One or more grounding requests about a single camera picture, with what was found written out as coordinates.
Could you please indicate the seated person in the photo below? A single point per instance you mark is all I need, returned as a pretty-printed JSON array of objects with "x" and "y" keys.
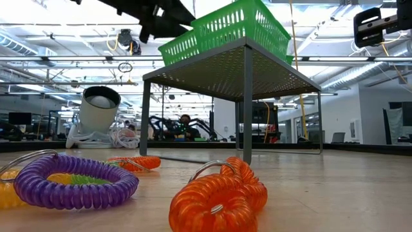
[{"x": 188, "y": 132}]

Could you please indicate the black overhead camera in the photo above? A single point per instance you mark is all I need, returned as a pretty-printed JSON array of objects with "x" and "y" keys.
[{"x": 125, "y": 37}]

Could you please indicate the black aluminium extrusion frame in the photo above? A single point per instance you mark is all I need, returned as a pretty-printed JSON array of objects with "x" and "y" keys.
[{"x": 48, "y": 145}]

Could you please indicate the black background robot arm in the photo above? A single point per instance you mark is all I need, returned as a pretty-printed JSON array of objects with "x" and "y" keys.
[
  {"x": 157, "y": 124},
  {"x": 209, "y": 125}
]

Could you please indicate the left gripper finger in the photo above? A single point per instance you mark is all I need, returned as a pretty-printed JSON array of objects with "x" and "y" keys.
[
  {"x": 175, "y": 13},
  {"x": 167, "y": 29}
]

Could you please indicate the black monitor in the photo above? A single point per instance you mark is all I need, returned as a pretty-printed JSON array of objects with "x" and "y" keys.
[{"x": 20, "y": 118}]

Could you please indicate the grey perforated metal shelf riser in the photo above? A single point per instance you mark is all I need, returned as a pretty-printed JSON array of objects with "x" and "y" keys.
[{"x": 225, "y": 74}]

